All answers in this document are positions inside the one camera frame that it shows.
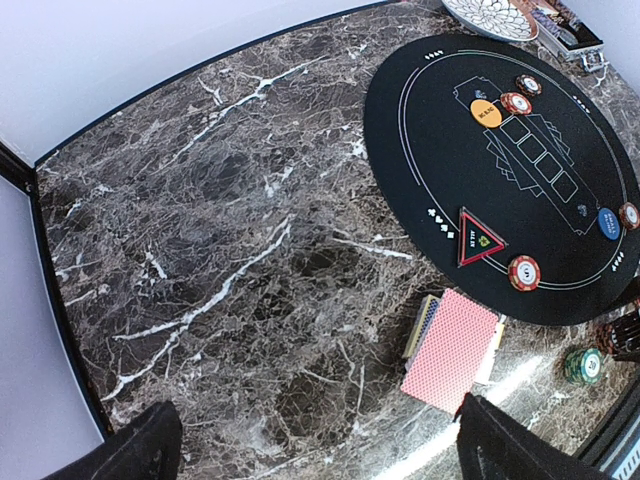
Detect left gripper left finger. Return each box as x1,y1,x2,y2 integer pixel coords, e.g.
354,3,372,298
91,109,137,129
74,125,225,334
48,401,183,479

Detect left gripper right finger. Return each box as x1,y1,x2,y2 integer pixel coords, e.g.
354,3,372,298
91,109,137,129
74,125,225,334
455,393,608,479

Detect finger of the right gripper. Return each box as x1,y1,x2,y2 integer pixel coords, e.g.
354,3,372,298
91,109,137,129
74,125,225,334
612,309,639,363

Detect orange black poker chip stack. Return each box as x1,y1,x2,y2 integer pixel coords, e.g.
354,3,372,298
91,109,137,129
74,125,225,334
595,322,620,356

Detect red chip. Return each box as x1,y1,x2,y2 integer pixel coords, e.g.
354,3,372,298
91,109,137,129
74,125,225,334
508,255,541,292
500,92,533,115
618,202,640,231

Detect red triangular all-in marker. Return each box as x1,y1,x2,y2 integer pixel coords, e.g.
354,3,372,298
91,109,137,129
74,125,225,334
457,206,508,268

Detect orange big blind button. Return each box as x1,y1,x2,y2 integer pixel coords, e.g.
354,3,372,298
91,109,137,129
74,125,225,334
469,99,503,128

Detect green poker chip stack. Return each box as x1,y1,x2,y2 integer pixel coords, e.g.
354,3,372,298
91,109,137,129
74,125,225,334
563,348,603,385

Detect red-backed playing card deck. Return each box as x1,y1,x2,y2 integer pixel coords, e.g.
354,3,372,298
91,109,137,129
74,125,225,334
401,289,498,415

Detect blue small blind button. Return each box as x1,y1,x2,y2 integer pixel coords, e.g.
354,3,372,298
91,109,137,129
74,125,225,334
598,207,621,241

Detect round black poker mat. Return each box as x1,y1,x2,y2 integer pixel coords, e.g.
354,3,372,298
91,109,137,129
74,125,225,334
364,34,639,326

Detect aluminium poker chip case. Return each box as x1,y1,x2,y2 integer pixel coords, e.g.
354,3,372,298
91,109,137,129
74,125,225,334
512,1,609,73

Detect patterned ceramic plate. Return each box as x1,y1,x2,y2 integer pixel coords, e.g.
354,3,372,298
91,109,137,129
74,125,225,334
442,0,539,43

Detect white slotted cable duct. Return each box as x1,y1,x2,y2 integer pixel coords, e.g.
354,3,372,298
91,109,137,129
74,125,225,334
599,442,639,480

